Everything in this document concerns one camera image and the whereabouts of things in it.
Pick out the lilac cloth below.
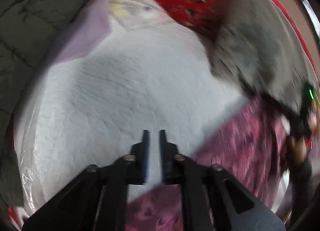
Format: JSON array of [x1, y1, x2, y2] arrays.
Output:
[[48, 0, 111, 65]]

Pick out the grey flower pillow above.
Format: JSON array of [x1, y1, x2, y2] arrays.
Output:
[[209, 0, 318, 112]]

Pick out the purple pink floral garment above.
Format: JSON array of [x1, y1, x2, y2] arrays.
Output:
[[125, 97, 287, 230]]

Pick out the person's right hand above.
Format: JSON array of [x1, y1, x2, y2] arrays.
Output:
[[284, 113, 319, 169]]

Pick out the dark green padded jacket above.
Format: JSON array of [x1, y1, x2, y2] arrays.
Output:
[[1, 0, 89, 207]]

